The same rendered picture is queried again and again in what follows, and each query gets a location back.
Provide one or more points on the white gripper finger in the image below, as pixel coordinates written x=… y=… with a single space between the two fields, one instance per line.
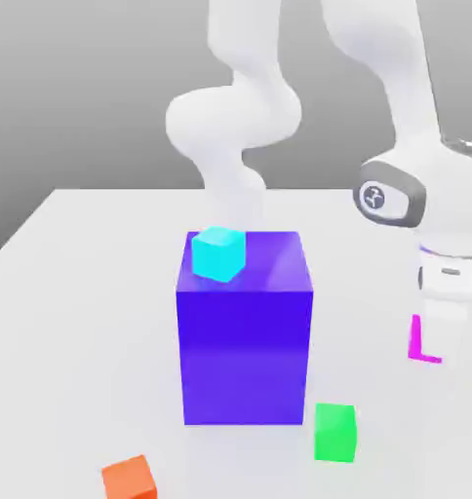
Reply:
x=444 y=327

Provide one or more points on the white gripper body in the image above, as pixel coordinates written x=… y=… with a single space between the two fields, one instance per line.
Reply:
x=450 y=284

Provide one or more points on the small magenta cube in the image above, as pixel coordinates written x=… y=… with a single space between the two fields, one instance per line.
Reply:
x=415 y=341

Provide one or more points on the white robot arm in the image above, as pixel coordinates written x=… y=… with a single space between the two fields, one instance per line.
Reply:
x=236 y=117

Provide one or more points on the small green cube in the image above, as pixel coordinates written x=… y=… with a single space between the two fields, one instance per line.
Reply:
x=334 y=432

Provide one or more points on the small cyan cube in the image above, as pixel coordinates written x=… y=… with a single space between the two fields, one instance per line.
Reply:
x=216 y=253

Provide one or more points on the small orange cube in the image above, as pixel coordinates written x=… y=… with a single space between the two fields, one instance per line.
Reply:
x=128 y=479

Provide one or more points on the large blue box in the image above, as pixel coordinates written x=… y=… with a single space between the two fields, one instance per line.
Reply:
x=243 y=351

